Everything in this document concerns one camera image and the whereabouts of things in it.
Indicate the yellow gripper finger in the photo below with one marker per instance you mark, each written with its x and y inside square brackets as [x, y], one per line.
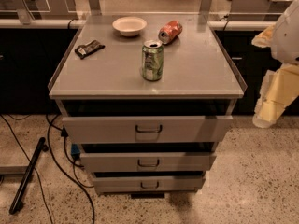
[264, 39]
[280, 87]

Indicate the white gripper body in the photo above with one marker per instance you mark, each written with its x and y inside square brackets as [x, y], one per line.
[288, 37]

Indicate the grey drawer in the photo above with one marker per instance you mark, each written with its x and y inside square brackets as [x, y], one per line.
[148, 162]
[146, 129]
[131, 184]

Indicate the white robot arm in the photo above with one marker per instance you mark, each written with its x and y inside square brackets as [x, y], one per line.
[279, 88]

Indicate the grey drawer cabinet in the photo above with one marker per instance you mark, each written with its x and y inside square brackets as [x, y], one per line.
[199, 79]

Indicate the grey bottom drawer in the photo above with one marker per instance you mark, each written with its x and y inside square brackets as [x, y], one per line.
[131, 184]

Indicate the grey top drawer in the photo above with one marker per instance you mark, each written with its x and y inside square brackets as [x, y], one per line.
[146, 129]

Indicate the orange soda can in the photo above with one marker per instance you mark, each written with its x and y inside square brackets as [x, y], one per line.
[170, 31]

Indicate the green soda can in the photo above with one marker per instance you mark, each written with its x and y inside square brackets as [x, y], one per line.
[152, 60]

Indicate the white bowl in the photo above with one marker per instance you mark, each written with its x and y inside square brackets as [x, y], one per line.
[129, 26]

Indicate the dark snack packet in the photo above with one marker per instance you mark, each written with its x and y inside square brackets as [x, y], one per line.
[86, 50]

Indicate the blue plug box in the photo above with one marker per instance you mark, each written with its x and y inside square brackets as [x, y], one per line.
[75, 152]

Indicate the black floor bar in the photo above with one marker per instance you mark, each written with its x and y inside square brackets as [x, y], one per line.
[16, 205]

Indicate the white horizontal rail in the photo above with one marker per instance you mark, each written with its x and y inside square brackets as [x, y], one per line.
[75, 24]

